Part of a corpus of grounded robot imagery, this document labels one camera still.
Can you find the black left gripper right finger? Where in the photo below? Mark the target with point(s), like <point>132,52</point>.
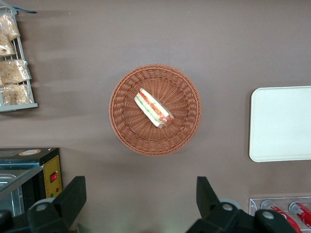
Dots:
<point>211,213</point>

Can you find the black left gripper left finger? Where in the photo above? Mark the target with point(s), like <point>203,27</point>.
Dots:
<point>60,208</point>

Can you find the cream plastic tray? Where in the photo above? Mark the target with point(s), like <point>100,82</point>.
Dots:
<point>281,123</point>

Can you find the black food warmer cabinet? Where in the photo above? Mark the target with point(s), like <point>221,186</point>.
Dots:
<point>52,170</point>

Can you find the clear acrylic bottle rack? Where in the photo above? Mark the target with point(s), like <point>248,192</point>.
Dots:
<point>253,206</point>

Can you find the steel warmer pan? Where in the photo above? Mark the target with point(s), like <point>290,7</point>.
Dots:
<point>7,189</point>

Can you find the red soda bottle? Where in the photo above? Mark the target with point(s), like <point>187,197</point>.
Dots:
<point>301,212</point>
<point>279,214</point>

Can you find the round reddish wicker basket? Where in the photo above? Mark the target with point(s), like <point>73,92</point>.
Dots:
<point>126,126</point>

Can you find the wrapped triangle sandwich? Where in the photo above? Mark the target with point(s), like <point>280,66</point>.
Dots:
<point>153,108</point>

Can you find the clear bag of snacks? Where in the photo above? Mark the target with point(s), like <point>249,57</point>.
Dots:
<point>13,71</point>
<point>8,25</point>
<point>6,47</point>
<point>14,94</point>

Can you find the dark blue strip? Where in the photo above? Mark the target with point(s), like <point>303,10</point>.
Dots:
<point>28,11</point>

